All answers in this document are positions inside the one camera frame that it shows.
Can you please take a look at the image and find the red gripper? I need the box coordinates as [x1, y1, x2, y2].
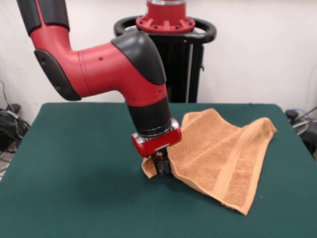
[131, 126, 183, 178]

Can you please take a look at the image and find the dark green table cloth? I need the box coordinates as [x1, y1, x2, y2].
[0, 102, 317, 238]

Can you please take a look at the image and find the black bulky object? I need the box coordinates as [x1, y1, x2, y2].
[301, 130, 317, 159]

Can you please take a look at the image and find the black cable bundle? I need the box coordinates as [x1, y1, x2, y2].
[0, 79, 32, 174]

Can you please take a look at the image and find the blue cable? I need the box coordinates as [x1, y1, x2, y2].
[291, 106, 317, 122]

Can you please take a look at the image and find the orange terry towel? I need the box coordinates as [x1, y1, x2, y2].
[141, 108, 278, 216]

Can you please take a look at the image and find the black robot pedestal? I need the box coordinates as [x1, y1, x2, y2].
[113, 16, 218, 104]

